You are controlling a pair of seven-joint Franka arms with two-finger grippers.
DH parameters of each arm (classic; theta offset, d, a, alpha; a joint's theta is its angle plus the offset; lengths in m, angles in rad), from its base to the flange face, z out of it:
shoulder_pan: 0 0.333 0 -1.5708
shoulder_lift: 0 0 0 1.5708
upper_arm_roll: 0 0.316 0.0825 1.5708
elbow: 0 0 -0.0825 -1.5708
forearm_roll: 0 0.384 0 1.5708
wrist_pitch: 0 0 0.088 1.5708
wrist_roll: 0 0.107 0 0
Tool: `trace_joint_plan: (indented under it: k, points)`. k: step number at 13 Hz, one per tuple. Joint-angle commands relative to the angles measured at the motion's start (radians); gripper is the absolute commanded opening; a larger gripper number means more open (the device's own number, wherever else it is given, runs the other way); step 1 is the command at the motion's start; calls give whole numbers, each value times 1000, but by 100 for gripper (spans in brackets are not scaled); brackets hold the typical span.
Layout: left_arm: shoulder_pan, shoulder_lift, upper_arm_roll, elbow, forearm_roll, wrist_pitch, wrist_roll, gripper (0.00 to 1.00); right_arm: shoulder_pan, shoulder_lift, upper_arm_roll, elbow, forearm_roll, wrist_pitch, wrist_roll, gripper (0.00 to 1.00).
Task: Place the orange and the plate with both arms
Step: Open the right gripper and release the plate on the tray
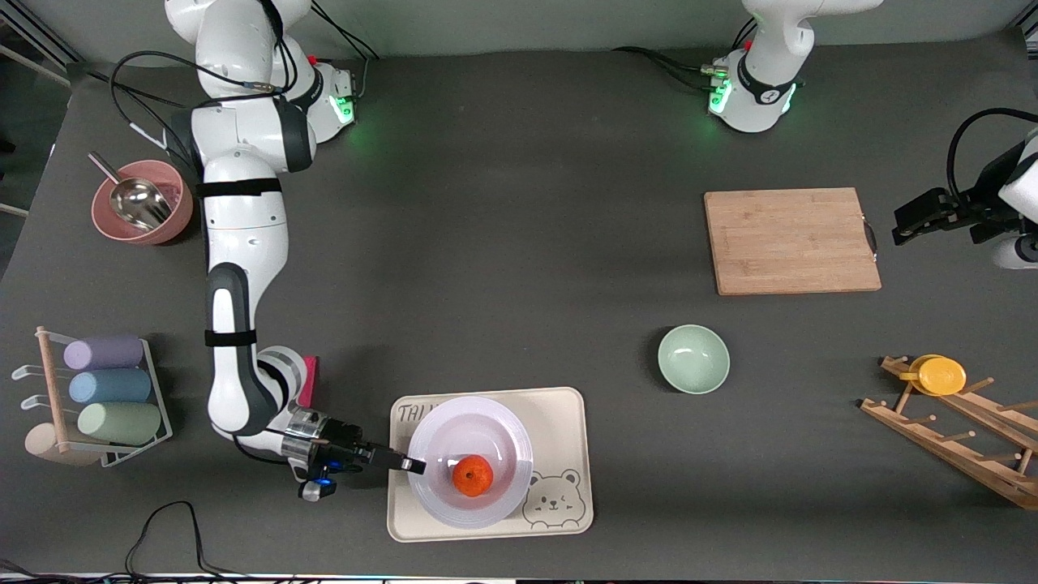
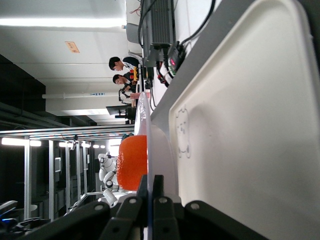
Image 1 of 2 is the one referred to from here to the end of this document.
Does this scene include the black cable along right arm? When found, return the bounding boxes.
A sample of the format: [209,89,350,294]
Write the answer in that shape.
[109,0,325,155]

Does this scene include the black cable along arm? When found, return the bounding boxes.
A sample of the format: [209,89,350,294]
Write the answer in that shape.
[946,108,1038,204]
[109,0,325,155]

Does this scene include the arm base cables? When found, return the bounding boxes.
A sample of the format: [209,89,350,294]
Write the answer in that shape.
[612,46,727,90]
[311,0,382,102]

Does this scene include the blue cup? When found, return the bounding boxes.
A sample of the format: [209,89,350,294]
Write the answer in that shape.
[68,369,152,405]

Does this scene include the pink folded cloth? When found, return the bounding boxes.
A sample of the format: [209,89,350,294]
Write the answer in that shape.
[296,355,320,408]

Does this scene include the white round plate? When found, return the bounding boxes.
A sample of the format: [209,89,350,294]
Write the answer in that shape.
[405,395,534,530]

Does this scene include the bamboo cutting board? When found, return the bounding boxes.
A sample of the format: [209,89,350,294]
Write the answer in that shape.
[704,187,883,296]

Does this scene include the pink bowl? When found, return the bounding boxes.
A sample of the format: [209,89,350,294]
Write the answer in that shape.
[91,160,195,245]

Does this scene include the white wire cup holder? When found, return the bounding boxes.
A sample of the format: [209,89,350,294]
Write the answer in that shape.
[11,326,174,469]

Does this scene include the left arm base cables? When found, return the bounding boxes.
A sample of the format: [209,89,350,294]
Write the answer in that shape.
[612,46,727,90]

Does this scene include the purple cup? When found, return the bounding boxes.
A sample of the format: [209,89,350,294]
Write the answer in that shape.
[63,336,144,371]

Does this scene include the beige cup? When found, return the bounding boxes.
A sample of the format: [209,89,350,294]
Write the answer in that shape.
[24,423,102,467]

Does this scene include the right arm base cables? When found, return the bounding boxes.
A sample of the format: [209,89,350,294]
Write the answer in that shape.
[311,0,382,102]

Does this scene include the metal scoop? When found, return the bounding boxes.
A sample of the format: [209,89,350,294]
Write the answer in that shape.
[88,152,173,232]

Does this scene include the black cable loop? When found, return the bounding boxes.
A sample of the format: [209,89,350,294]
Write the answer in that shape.
[122,500,244,580]

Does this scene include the beige bear print tray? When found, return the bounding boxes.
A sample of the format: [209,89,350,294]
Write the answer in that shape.
[387,387,594,543]

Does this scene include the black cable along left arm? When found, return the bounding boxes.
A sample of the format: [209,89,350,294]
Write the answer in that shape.
[946,108,1038,204]

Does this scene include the wooden cup drying rack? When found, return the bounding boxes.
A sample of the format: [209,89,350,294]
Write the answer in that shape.
[860,354,1038,511]

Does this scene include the pale green cup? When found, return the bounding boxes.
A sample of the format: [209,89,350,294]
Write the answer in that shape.
[77,401,162,446]

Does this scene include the orange fruit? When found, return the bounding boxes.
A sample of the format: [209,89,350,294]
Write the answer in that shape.
[452,454,494,497]

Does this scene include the mint green bowl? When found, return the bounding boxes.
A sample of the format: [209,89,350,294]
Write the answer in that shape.
[657,324,731,396]

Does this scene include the yellow cup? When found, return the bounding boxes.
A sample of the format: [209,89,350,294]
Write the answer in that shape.
[899,354,967,397]

